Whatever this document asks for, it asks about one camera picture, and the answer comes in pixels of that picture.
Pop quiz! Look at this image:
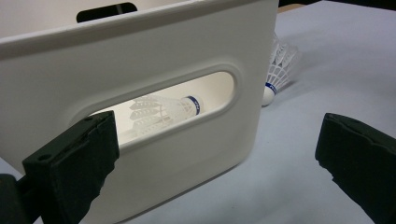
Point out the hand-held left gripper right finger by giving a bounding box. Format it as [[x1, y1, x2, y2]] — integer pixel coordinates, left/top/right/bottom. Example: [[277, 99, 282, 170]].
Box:
[[314, 112, 396, 224]]

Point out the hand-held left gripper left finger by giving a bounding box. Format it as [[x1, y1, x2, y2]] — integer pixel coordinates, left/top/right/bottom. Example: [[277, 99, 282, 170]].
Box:
[[21, 110, 120, 224]]

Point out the white shuttlecock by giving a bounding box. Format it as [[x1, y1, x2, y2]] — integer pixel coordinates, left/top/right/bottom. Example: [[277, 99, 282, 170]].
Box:
[[261, 32, 303, 107], [120, 94, 206, 141]]

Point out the white plastic storage bin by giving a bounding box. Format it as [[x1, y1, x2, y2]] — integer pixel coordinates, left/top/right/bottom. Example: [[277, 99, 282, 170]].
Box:
[[0, 0, 279, 224]]

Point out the light blue table mat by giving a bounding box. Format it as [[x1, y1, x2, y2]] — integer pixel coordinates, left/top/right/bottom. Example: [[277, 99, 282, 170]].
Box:
[[0, 1, 396, 224]]

